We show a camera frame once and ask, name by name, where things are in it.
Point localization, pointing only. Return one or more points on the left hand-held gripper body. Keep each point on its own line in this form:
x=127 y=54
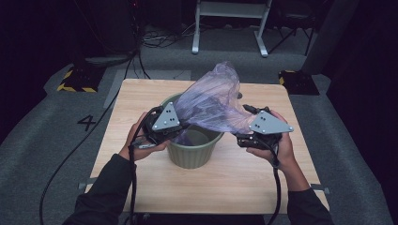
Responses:
x=166 y=120

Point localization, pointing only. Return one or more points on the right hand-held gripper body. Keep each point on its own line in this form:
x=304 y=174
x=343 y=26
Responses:
x=269 y=125

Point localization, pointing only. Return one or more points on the purple translucent plastic bag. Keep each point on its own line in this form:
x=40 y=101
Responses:
x=212 y=93

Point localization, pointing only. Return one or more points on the green ribbed plastic bin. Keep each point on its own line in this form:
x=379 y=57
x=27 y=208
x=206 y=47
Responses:
x=191 y=156

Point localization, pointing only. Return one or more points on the person's right hand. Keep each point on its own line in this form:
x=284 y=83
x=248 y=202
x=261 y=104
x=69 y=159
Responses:
x=286 y=153

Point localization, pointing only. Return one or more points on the person's left hand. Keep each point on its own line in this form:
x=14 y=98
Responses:
x=134 y=150

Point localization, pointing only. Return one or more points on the black yellow striped base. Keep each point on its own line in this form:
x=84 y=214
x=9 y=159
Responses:
x=298 y=82
x=78 y=81

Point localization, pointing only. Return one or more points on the black folding stand legs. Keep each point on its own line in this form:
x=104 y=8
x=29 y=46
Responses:
x=308 y=34

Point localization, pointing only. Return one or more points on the grey column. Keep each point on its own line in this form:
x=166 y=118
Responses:
x=328 y=34

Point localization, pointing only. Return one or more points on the grey metal table bracket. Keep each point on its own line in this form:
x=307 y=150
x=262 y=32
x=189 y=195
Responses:
x=85 y=185
x=319 y=188

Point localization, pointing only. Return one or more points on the white metal stand frame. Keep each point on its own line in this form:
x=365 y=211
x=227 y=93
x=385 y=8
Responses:
x=231 y=8

